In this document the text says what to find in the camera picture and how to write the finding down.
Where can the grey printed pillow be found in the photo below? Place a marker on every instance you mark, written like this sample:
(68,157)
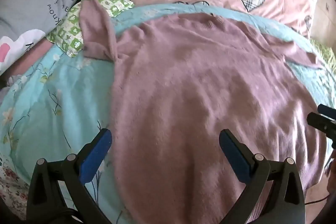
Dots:
(31,11)

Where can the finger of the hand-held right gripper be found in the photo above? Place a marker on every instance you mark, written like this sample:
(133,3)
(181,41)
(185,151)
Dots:
(321,124)
(328,110)

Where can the green checked pillow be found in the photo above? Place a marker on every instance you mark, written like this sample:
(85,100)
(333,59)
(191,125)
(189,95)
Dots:
(71,27)
(326,53)

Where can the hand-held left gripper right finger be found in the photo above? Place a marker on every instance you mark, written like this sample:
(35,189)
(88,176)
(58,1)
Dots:
(235,153)

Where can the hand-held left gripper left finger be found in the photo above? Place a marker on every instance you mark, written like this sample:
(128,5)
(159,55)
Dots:
(95,153)

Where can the mauve knit sweater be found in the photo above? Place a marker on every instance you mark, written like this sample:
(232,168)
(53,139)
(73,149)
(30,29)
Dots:
(199,98)

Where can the teal floral blanket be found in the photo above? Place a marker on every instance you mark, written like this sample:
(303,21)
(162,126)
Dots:
(57,98)

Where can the red floral bed sheet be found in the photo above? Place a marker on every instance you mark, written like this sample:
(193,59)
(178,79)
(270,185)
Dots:
(13,187)

